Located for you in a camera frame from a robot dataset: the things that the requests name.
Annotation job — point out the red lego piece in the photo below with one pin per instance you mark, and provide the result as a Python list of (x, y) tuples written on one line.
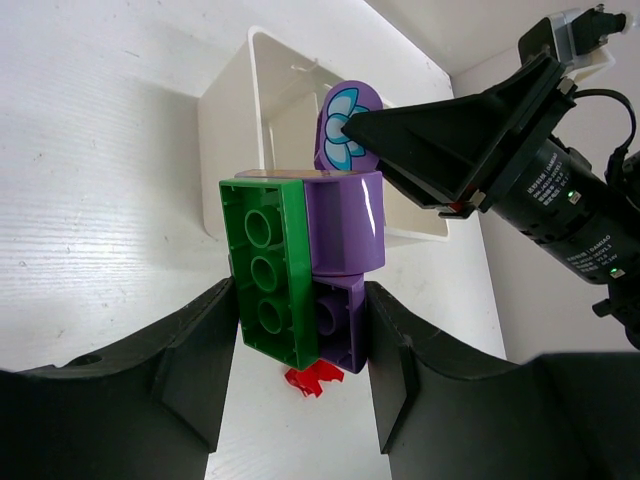
[(308, 381)]

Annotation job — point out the green lego plate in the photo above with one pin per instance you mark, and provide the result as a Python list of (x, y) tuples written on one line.
[(269, 249)]

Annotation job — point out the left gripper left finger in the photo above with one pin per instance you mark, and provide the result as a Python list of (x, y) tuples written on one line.
[(148, 406)]

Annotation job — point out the white three-compartment tray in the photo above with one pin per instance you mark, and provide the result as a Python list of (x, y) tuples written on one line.
[(260, 112)]

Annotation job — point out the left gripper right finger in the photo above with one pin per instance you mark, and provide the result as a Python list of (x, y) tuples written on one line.
[(445, 410)]

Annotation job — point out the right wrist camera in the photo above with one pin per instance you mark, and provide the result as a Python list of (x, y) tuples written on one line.
[(580, 39)]

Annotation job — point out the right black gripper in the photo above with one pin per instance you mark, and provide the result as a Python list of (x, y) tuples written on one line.
[(501, 142)]

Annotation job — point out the purple flower lego block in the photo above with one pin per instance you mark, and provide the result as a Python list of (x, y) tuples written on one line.
[(345, 215)]

